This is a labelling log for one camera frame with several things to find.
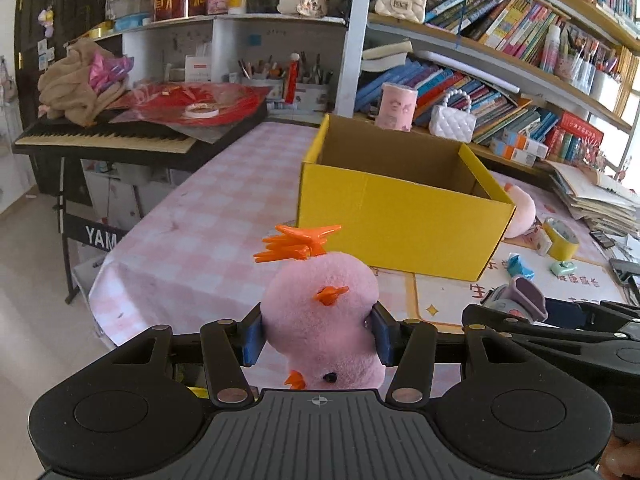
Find purple toy watch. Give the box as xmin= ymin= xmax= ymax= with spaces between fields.
xmin=480 ymin=275 xmax=548 ymax=323

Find blue crumpled paper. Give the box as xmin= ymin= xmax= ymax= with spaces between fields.
xmin=506 ymin=254 xmax=535 ymax=281

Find mint green small stapler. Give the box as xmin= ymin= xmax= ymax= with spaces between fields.
xmin=549 ymin=260 xmax=576 ymax=278

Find yellow cardboard box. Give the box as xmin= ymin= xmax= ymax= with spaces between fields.
xmin=296 ymin=115 xmax=515 ymax=282

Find yellow tape roll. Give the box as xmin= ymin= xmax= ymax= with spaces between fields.
xmin=542 ymin=217 xmax=579 ymax=261

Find small black phone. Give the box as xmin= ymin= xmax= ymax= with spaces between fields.
xmin=589 ymin=230 xmax=615 ymax=249

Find pink plush pig toy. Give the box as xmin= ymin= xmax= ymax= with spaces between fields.
xmin=504 ymin=183 xmax=536 ymax=240

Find keyboard stand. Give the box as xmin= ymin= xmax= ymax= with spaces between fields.
xmin=55 ymin=157 xmax=143 ymax=304

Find stack of papers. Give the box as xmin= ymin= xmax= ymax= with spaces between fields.
xmin=546 ymin=160 xmax=639 ymax=236

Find orange white box lower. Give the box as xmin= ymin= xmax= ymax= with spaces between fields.
xmin=489 ymin=139 xmax=536 ymax=167

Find orange white box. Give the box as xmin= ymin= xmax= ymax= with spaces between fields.
xmin=501 ymin=131 xmax=549 ymax=159
xmin=489 ymin=139 xmax=536 ymax=167

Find white quilted pearl handbag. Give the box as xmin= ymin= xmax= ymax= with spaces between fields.
xmin=428 ymin=89 xmax=476 ymax=143

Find orange white box upper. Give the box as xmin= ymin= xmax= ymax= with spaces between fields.
xmin=501 ymin=131 xmax=549 ymax=159

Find pink cylindrical container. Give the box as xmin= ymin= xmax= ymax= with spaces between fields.
xmin=375 ymin=82 xmax=418 ymax=132

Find white tape roll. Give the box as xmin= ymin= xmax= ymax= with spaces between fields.
xmin=183 ymin=103 xmax=220 ymax=119

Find red plastic bag sheet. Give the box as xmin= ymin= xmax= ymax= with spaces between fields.
xmin=107 ymin=82 xmax=267 ymax=127

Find red santa pen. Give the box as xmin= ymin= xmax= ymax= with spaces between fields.
xmin=283 ymin=52 xmax=300 ymax=104

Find black electric keyboard piano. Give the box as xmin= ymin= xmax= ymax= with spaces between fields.
xmin=13 ymin=104 xmax=267 ymax=171

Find red thick book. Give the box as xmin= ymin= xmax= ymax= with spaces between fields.
xmin=556 ymin=112 xmax=603 ymax=148

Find pink shiny wrapper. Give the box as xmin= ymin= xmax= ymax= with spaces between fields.
xmin=89 ymin=53 xmax=134 ymax=94

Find beige folded blanket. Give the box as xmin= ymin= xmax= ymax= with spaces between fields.
xmin=37 ymin=38 xmax=128 ymax=127

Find wooden bookshelf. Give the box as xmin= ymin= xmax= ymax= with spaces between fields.
xmin=338 ymin=0 xmax=639 ymax=171

